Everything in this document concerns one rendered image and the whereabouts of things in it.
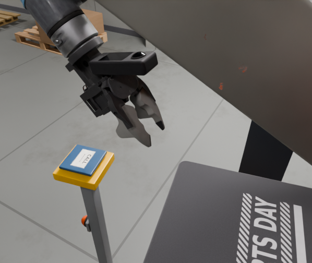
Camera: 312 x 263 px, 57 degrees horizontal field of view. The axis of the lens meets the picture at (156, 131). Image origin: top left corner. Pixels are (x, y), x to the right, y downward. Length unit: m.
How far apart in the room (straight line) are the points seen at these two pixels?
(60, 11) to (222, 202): 0.55
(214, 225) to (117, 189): 1.37
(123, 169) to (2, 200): 0.82
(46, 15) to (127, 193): 1.60
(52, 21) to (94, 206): 0.61
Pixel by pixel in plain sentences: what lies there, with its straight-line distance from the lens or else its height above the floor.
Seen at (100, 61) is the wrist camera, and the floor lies 1.33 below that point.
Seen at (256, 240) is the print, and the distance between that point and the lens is 0.72.
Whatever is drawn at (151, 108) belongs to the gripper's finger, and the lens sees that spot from 0.56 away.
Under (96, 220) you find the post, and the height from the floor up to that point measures 0.70.
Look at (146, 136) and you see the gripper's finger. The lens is 0.52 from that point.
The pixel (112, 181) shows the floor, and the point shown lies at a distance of 2.08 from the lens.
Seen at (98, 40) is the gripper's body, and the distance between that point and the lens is 0.53.
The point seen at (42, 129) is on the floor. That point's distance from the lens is 2.68.
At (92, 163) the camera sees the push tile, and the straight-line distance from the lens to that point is 0.82.
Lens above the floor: 1.54
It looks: 39 degrees down
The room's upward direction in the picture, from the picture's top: straight up
